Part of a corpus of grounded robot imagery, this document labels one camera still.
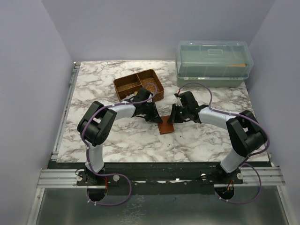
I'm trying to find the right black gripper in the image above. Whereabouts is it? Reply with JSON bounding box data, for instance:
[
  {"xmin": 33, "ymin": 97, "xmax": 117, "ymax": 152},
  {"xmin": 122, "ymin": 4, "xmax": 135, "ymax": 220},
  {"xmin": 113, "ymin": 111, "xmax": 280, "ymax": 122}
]
[{"xmin": 167, "ymin": 104, "xmax": 189, "ymax": 124}]

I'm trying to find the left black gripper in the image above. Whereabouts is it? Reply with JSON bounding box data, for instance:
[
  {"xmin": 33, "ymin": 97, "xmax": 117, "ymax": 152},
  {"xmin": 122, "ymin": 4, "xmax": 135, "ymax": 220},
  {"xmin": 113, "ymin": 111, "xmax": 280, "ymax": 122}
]
[{"xmin": 141, "ymin": 101, "xmax": 163, "ymax": 123}]

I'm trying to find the brown leather card holder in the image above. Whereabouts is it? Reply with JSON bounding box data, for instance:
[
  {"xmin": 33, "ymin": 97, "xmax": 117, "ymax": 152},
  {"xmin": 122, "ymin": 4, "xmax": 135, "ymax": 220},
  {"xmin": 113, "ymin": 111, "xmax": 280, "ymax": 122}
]
[{"xmin": 157, "ymin": 116, "xmax": 174, "ymax": 135}]

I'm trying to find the brown woven basket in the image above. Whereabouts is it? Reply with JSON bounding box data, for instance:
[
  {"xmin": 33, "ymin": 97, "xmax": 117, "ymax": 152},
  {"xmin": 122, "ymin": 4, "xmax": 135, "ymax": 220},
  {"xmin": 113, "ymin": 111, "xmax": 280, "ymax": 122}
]
[{"xmin": 113, "ymin": 69, "xmax": 164, "ymax": 101}]

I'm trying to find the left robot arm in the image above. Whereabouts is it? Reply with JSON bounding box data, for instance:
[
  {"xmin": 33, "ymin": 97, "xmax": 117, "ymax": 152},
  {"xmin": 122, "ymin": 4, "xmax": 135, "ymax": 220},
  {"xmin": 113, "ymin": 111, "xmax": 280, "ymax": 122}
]
[{"xmin": 77, "ymin": 87, "xmax": 163, "ymax": 185}]

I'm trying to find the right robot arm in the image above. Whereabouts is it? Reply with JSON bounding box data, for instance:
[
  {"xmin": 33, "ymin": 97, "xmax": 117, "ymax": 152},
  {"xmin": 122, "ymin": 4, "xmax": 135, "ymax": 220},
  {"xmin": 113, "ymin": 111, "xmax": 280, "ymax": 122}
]
[{"xmin": 167, "ymin": 91, "xmax": 270, "ymax": 184}]

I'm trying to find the clear lidded plastic box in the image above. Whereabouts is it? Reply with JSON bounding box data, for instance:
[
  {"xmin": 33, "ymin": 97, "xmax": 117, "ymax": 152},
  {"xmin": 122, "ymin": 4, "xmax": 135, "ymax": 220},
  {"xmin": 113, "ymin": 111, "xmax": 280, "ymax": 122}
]
[{"xmin": 175, "ymin": 41, "xmax": 254, "ymax": 88}]

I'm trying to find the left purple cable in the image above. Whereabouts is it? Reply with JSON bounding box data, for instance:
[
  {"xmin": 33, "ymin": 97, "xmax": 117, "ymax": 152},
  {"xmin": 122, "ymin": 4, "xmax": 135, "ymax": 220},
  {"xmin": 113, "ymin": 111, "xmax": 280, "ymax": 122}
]
[{"xmin": 81, "ymin": 83, "xmax": 157, "ymax": 207}]

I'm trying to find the purple cable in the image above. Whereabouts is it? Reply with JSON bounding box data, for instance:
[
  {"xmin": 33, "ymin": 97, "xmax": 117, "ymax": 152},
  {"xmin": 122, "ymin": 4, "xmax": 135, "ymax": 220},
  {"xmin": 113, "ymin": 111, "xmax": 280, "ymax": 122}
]
[
  {"xmin": 81, "ymin": 83, "xmax": 157, "ymax": 207},
  {"xmin": 174, "ymin": 82, "xmax": 272, "ymax": 206}
]

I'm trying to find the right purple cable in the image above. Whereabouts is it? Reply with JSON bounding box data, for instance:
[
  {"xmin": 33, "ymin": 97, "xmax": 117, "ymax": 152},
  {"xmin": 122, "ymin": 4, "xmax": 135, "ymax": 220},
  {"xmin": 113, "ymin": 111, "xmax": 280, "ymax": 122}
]
[{"xmin": 174, "ymin": 82, "xmax": 272, "ymax": 206}]

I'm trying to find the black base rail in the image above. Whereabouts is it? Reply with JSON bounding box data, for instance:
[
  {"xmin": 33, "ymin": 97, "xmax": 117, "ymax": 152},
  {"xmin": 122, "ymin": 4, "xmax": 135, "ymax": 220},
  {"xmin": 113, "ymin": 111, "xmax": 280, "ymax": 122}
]
[{"xmin": 48, "ymin": 160, "xmax": 244, "ymax": 195}]

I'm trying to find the aluminium side rail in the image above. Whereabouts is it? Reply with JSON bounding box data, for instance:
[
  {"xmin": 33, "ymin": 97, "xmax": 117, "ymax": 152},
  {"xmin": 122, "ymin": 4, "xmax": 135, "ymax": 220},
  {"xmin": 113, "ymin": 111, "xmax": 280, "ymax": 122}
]
[{"xmin": 50, "ymin": 62, "xmax": 81, "ymax": 161}]

